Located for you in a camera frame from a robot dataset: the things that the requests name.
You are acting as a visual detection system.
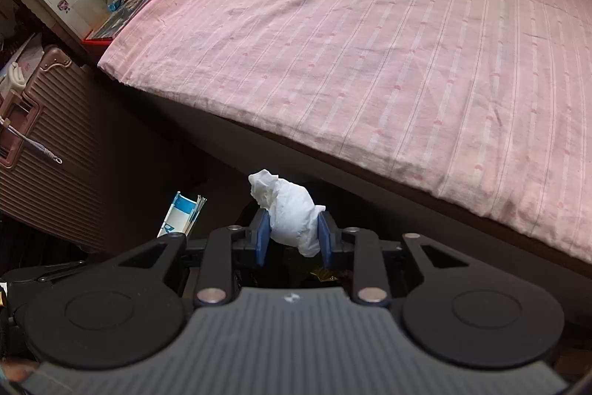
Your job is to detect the white tissue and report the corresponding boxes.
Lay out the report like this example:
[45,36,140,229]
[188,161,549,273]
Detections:
[248,168,327,258]

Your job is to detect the pile of magazines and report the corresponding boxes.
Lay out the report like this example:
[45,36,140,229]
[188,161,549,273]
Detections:
[82,0,182,43]

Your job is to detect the pink ribbed suitcase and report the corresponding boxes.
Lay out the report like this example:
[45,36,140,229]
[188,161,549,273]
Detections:
[0,45,122,253]

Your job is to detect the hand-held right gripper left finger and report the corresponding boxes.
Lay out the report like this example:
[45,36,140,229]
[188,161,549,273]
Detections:
[118,210,271,308]

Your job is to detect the wooden bed frame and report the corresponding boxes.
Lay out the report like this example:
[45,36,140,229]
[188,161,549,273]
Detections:
[97,64,592,331]

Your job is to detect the white cord with clasp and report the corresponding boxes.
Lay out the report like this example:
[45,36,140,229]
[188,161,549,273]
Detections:
[0,116,64,165]

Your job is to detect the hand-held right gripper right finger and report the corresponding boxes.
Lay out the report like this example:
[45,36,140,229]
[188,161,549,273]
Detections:
[318,211,477,307]

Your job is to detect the white blue ice cream wrapper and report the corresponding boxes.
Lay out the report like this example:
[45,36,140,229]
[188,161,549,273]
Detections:
[157,191,208,239]

